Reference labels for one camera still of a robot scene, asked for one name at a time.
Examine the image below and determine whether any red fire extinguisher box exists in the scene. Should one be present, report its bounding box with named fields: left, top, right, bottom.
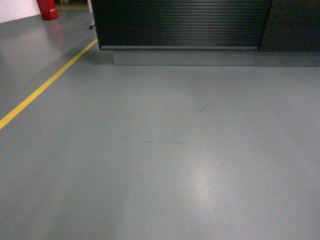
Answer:
left=37, top=0, right=59, bottom=21

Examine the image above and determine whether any black checkout counter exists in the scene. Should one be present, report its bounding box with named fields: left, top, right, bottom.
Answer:
left=92, top=0, right=320, bottom=67

